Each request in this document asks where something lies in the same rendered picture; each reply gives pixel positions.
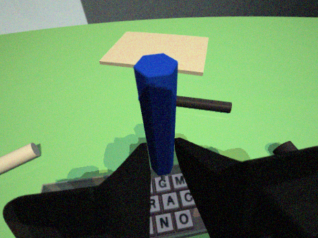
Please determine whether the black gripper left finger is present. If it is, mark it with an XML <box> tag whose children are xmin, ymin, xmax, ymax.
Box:
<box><xmin>3</xmin><ymin>143</ymin><xmax>151</xmax><ymax>238</ymax></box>

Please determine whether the beige cylinder with dark grey end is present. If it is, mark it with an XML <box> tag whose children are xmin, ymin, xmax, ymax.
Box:
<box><xmin>0</xmin><ymin>142</ymin><xmax>40</xmax><ymax>174</ymax></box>

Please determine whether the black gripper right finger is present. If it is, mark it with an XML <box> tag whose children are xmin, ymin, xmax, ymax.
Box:
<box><xmin>174</xmin><ymin>138</ymin><xmax>318</xmax><ymax>238</ymax></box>

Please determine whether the beige flat rectangular board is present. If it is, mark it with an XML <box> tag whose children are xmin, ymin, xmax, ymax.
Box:
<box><xmin>99</xmin><ymin>32</ymin><xmax>209</xmax><ymax>76</ymax></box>

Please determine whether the dark grey keyboard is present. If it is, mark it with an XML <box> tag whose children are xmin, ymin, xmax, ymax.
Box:
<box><xmin>40</xmin><ymin>163</ymin><xmax>208</xmax><ymax>238</ymax></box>

